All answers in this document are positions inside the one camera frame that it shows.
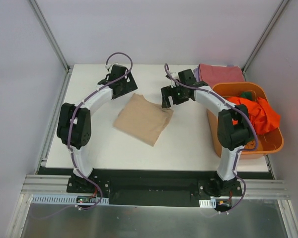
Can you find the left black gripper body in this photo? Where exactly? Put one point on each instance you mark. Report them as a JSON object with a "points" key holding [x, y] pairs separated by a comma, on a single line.
{"points": [[125, 87]]}

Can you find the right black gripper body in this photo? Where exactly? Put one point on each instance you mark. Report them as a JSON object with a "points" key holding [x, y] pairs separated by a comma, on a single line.
{"points": [[171, 93]]}

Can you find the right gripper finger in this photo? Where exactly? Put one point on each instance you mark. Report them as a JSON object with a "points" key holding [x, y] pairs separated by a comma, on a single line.
{"points": [[166, 91], [165, 103]]}

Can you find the beige t shirt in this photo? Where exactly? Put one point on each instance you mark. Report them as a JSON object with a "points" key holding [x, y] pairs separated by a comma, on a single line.
{"points": [[143, 120]]}

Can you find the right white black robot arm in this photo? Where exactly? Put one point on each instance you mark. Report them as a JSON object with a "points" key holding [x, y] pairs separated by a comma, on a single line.
{"points": [[234, 128]]}

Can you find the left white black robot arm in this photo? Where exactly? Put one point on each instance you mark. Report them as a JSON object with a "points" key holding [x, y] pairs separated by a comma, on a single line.
{"points": [[74, 124]]}

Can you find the folded purple t shirt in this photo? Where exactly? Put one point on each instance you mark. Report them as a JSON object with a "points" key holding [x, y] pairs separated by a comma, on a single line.
{"points": [[196, 73]]}

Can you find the folded red t shirt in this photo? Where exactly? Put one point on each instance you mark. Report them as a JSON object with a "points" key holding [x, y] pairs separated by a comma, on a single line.
{"points": [[213, 75]]}

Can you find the green t shirt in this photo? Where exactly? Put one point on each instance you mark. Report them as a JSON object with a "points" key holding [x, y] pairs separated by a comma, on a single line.
{"points": [[250, 95]]}

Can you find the orange t shirt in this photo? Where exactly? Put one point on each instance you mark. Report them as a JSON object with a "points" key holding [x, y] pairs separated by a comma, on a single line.
{"points": [[262, 116]]}

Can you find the orange plastic basket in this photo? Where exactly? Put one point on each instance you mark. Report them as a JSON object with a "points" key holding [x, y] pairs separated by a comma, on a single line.
{"points": [[268, 143]]}

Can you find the left aluminium frame post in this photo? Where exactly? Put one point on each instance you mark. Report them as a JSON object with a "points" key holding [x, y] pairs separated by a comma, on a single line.
{"points": [[49, 34]]}

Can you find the aluminium frame post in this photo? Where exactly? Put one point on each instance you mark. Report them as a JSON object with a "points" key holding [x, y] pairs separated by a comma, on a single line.
{"points": [[49, 34], [265, 34]]}

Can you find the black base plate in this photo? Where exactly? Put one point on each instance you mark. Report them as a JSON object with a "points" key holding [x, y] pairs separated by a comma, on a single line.
{"points": [[140, 187]]}

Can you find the right aluminium frame post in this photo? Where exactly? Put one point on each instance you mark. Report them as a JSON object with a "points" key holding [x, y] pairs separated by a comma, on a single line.
{"points": [[265, 34]]}

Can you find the right white cable duct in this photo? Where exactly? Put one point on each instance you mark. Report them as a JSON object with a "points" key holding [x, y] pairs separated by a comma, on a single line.
{"points": [[208, 203]]}

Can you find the white cable duct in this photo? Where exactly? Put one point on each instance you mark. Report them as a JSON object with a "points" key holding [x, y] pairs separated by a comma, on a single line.
{"points": [[208, 203], [69, 200]]}

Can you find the left white cable duct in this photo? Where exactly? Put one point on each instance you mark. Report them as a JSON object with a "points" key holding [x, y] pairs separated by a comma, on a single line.
{"points": [[69, 200]]}

